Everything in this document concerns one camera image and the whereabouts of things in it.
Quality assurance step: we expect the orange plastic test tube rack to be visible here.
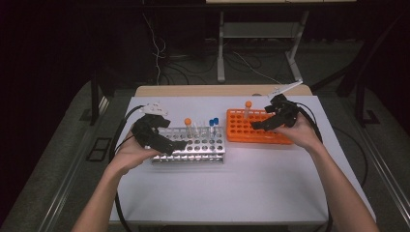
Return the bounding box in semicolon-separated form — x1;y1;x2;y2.
225;107;295;145

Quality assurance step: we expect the black floor cable loop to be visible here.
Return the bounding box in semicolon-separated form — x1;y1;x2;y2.
333;127;369;188

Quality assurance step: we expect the silver metal test tube rack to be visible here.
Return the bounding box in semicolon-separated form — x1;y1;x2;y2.
150;126;227;164

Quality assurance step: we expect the grey metal stand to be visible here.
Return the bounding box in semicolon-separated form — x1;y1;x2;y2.
217;9;305;84

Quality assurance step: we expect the black floor outlet frame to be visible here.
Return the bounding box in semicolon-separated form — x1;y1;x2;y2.
85;136;113;163

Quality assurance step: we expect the person's left hand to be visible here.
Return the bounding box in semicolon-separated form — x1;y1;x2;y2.
103;130;161;177

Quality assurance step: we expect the short orange-capped test tube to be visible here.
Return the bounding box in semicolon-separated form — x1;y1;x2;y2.
184;117;194;138

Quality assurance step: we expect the black metal stand post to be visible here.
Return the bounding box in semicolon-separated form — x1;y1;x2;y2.
355;86;382;129

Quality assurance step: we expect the person's right hand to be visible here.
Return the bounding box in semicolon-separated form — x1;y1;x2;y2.
273;112;324;153

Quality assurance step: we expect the black floor cable bundle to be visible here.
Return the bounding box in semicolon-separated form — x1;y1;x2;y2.
160;52;220;85

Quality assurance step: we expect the hand-held gripper black cable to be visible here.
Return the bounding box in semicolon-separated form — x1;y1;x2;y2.
295;101;334;232
108;104;145;232

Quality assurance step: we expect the right hand-held gripper black cable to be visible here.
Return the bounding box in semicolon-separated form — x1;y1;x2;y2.
295;101;334;232

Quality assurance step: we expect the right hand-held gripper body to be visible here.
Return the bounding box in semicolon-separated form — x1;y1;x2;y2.
266;79;305;129

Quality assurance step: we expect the thin white cable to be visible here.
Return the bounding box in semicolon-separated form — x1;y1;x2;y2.
141;12;162;87

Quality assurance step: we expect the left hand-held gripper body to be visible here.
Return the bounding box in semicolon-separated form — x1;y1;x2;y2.
132;101;176;156

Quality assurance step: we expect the left hand-held gripper black cable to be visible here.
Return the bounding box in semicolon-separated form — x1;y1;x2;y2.
108;104;145;232

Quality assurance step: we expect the metal floor rail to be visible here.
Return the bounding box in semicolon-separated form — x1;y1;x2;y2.
350;121;410;216
38;96;111;232

